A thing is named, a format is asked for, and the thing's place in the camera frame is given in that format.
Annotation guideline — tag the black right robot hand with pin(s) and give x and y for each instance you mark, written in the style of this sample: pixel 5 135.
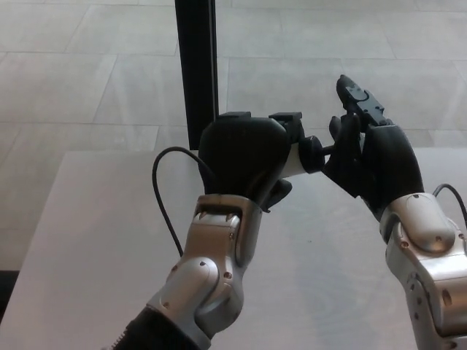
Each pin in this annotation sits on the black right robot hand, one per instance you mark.
pixel 390 164

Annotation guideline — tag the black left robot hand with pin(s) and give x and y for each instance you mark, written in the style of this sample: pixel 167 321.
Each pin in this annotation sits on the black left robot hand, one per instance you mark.
pixel 241 156

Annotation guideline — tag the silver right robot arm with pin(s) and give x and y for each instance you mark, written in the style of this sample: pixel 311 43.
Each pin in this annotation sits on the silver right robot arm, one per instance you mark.
pixel 430 262

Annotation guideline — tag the black vertical post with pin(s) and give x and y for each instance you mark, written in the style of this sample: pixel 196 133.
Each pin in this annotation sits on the black vertical post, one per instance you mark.
pixel 197 65

